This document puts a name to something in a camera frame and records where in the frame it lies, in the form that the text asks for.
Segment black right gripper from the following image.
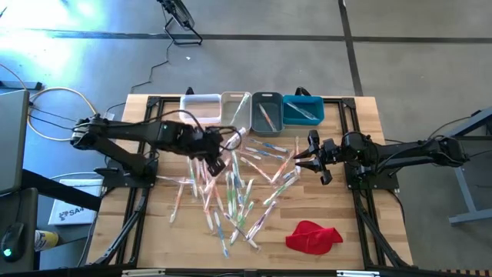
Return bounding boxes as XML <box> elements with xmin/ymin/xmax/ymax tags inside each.
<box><xmin>293</xmin><ymin>129</ymin><xmax>344</xmax><ymax>186</ymax></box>

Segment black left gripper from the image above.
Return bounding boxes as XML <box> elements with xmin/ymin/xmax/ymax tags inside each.
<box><xmin>187</xmin><ymin>125</ymin><xmax>228</xmax><ymax>178</ymax></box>

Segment pile of packaged toothbrushes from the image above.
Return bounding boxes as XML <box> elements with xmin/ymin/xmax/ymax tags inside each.
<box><xmin>86</xmin><ymin>95</ymin><xmax>416</xmax><ymax>270</ymax></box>

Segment white plastic bin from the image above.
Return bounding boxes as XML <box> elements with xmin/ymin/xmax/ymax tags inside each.
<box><xmin>178</xmin><ymin>93</ymin><xmax>223</xmax><ymax>126</ymax></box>

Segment light grey plastic bin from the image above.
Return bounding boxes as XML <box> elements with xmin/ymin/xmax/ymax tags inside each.
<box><xmin>220</xmin><ymin>91</ymin><xmax>253</xmax><ymax>135</ymax></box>

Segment teal plastic bin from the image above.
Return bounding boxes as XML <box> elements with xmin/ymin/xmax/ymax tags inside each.
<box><xmin>282</xmin><ymin>95</ymin><xmax>326</xmax><ymax>126</ymax></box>

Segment dark grey plastic bin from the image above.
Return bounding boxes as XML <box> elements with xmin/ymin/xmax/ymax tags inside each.
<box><xmin>251</xmin><ymin>91</ymin><xmax>285</xmax><ymax>138</ymax></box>

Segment red cloth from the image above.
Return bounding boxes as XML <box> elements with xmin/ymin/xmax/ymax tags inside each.
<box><xmin>284</xmin><ymin>219</ymin><xmax>344</xmax><ymax>256</ymax></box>

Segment black floor fan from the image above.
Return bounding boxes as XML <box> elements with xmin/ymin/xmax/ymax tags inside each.
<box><xmin>156</xmin><ymin>0</ymin><xmax>204</xmax><ymax>46</ymax></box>

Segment white cardboard box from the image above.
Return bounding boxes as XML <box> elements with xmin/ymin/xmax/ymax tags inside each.
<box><xmin>47</xmin><ymin>178</ymin><xmax>105</xmax><ymax>227</ymax></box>

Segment black desk beam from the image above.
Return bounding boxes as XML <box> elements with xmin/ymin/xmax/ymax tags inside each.
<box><xmin>21</xmin><ymin>168</ymin><xmax>104</xmax><ymax>212</ymax></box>

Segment yellow can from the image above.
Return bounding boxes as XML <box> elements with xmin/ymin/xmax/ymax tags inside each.
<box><xmin>33</xmin><ymin>229</ymin><xmax>60</xmax><ymax>252</ymax></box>

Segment black desk surface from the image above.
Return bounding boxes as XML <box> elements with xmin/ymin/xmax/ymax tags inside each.
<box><xmin>0</xmin><ymin>187</ymin><xmax>40</xmax><ymax>275</ymax></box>

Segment grey laptop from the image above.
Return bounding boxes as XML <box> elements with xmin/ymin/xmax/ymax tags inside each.
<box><xmin>0</xmin><ymin>88</ymin><xmax>31</xmax><ymax>195</ymax></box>

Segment black computer mouse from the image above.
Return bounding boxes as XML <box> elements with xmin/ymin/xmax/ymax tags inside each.
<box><xmin>0</xmin><ymin>222</ymin><xmax>26</xmax><ymax>264</ymax></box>

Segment black floor cable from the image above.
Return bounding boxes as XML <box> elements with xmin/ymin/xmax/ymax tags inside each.
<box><xmin>103</xmin><ymin>40</ymin><xmax>172</xmax><ymax>116</ymax></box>

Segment yellow cable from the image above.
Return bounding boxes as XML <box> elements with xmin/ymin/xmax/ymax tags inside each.
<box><xmin>0</xmin><ymin>63</ymin><xmax>105</xmax><ymax>142</ymax></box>

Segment grey metal desk frame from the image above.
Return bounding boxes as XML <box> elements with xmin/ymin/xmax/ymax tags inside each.
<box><xmin>424</xmin><ymin>106</ymin><xmax>492</xmax><ymax>227</ymax></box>

